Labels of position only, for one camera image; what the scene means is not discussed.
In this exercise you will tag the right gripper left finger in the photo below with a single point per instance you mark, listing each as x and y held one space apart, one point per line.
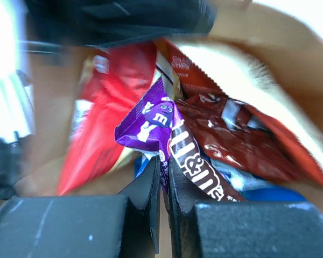
121 225

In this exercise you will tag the brown paper bag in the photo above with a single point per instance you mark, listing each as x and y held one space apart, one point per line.
285 46

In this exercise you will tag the purple M&M's packet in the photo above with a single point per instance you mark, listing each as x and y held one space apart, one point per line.
147 127

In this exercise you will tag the brown M&M's packet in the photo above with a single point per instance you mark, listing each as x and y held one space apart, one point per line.
186 153

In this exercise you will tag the red cassava chips bag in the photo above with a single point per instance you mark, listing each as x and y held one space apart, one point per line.
112 82

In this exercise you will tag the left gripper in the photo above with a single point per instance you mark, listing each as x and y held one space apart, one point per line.
112 23

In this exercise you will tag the dark red chips bag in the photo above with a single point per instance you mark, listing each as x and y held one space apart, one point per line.
240 115

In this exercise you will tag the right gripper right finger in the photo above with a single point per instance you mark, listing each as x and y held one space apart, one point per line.
203 227

